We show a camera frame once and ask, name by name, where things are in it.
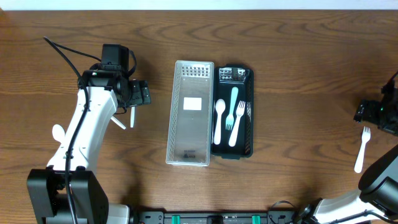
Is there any translucent white spoon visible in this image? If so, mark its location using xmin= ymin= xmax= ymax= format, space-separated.
xmin=130 ymin=107 xmax=136 ymax=128

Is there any white plastic fork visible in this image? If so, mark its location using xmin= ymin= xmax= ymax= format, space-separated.
xmin=354 ymin=126 xmax=371 ymax=174
xmin=228 ymin=101 xmax=246 ymax=147

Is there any black plastic basket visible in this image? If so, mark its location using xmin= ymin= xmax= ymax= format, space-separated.
xmin=211 ymin=64 xmax=254 ymax=159

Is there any pale green plastic fork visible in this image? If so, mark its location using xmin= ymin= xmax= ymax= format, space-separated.
xmin=226 ymin=86 xmax=239 ymax=131

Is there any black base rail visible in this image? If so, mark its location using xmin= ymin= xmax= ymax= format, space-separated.
xmin=128 ymin=201 xmax=297 ymax=224

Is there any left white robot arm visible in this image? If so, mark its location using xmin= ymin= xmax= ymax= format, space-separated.
xmin=27 ymin=86 xmax=134 ymax=223

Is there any clear plastic basket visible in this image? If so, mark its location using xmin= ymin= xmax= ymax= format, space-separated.
xmin=165 ymin=60 xmax=214 ymax=167

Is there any white spoon crossing handle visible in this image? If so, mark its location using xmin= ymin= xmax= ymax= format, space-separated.
xmin=111 ymin=116 xmax=126 ymax=129

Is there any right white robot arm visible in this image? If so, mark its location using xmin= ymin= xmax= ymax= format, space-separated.
xmin=294 ymin=99 xmax=397 ymax=223

